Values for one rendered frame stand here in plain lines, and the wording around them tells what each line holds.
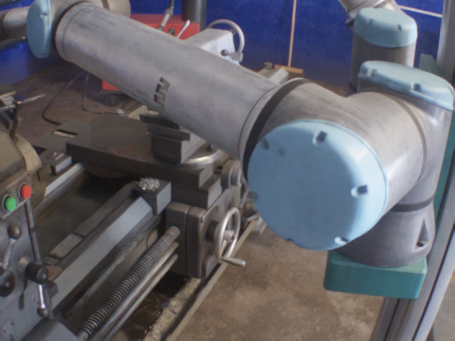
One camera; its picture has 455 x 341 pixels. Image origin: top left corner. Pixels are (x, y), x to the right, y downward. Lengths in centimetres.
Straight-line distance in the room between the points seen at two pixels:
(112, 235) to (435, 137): 116
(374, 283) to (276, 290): 198
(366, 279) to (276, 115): 32
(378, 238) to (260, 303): 194
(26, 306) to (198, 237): 80
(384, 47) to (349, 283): 55
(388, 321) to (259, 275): 151
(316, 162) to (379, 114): 12
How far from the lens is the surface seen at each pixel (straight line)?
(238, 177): 190
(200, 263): 195
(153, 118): 182
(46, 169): 146
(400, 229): 78
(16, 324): 129
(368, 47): 117
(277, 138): 57
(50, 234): 190
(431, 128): 72
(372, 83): 72
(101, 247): 162
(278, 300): 272
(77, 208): 203
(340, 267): 80
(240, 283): 281
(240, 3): 595
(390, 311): 142
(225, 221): 184
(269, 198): 61
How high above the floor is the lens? 178
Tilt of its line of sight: 27 degrees down
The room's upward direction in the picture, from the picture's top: 3 degrees clockwise
